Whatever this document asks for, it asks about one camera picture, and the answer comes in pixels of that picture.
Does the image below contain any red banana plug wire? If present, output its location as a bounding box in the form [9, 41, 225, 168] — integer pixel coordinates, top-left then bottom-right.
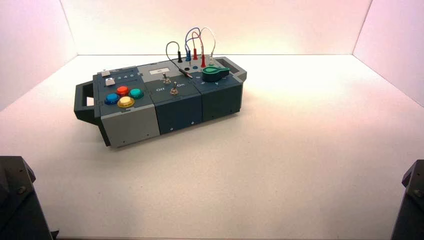
[191, 30, 207, 68]

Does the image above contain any blue grey control box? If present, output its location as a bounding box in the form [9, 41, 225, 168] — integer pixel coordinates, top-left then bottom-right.
[73, 56, 248, 148]

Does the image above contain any green rotary knob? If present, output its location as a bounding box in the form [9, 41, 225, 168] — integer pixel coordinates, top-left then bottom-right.
[201, 65, 231, 83]

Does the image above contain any green round push button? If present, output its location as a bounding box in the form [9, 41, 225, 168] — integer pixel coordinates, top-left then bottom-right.
[128, 88, 145, 100]

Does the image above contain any yellow round push button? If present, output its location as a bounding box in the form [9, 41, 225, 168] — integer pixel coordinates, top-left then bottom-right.
[117, 96, 136, 109]

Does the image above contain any blue round push button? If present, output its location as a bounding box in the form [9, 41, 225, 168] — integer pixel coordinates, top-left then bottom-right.
[104, 93, 120, 106]

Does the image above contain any white banana plug wire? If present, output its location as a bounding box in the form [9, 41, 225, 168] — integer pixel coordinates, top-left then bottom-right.
[199, 26, 217, 66]

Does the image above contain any blue banana plug wire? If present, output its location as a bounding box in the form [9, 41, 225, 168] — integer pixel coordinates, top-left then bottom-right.
[184, 27, 203, 63]

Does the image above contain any black banana plug wire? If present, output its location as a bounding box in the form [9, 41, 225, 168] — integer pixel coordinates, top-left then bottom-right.
[165, 41, 194, 79]

